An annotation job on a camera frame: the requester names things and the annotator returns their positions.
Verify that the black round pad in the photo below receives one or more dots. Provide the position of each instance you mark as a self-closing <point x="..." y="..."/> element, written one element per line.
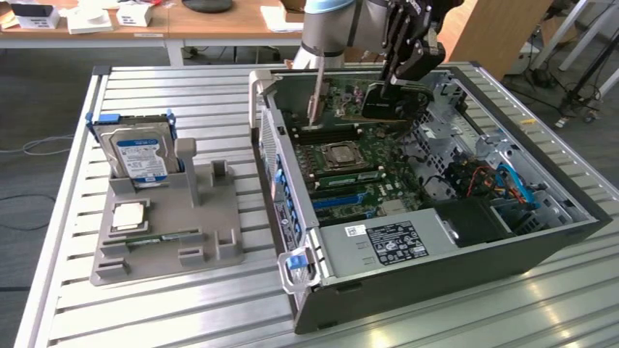
<point x="209" y="5"/>

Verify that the black regulatory label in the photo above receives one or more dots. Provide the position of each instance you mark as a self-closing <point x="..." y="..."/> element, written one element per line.
<point x="285" y="224"/>

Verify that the white table frame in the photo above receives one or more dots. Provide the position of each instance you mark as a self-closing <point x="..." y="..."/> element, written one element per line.
<point x="567" y="61"/>

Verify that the green graphics card black cooler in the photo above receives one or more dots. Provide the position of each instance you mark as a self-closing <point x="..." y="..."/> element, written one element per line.
<point x="387" y="105"/>

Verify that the small silver chipset heatsink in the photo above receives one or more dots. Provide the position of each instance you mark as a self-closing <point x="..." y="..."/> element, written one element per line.
<point x="394" y="207"/>

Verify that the hard disk with blue caddy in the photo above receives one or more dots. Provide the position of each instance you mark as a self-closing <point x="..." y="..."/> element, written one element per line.
<point x="141" y="156"/>

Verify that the black open PC case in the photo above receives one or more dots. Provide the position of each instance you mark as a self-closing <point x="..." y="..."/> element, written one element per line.
<point x="435" y="290"/>

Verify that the brown cardboard box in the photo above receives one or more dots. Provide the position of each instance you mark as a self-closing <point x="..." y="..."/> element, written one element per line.
<point x="293" y="5"/>
<point x="557" y="32"/>

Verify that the grey plastic parts rack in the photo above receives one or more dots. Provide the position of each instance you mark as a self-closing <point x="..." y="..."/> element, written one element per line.
<point x="170" y="217"/>

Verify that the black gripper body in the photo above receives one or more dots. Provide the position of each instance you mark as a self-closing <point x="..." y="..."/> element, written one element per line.
<point x="441" y="7"/>

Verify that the green RAM stick white label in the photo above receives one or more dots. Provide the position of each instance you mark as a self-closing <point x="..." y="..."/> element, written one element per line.
<point x="150" y="239"/>

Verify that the white round device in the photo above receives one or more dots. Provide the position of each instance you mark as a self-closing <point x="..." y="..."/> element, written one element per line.
<point x="90" y="20"/>

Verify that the metal CPU socket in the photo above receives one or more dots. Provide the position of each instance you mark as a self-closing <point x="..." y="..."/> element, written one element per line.
<point x="341" y="154"/>

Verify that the grey power supply unit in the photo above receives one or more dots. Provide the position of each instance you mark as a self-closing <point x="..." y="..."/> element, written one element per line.
<point x="349" y="253"/>

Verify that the white box device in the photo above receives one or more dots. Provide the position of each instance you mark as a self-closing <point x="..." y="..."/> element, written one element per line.
<point x="525" y="61"/>

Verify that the small yellow clip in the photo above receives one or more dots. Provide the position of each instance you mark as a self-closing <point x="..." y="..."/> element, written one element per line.
<point x="527" y="122"/>

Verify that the white labelled carton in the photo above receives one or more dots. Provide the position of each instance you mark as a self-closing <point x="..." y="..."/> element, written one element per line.
<point x="135" y="16"/>

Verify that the metal disk bay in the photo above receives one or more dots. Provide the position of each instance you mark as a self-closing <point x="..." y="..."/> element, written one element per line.
<point x="525" y="217"/>

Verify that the black tripod stand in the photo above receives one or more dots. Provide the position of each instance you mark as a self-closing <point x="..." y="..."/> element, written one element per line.
<point x="573" y="96"/>

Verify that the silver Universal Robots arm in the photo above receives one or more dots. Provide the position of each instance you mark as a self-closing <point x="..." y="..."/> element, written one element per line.
<point x="329" y="32"/>

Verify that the white box black lid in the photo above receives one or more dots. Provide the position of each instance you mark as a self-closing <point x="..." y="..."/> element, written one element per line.
<point x="36" y="20"/>

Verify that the silver CPU chip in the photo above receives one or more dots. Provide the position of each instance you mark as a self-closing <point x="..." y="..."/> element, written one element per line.
<point x="129" y="215"/>

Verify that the green motherboard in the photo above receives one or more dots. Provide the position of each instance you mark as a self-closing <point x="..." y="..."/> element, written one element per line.
<point x="403" y="181"/>

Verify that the blue slot latch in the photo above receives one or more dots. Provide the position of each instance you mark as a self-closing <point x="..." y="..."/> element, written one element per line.
<point x="279" y="177"/>

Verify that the white paper stack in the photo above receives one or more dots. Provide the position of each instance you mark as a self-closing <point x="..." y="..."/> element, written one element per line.
<point x="281" y="20"/>

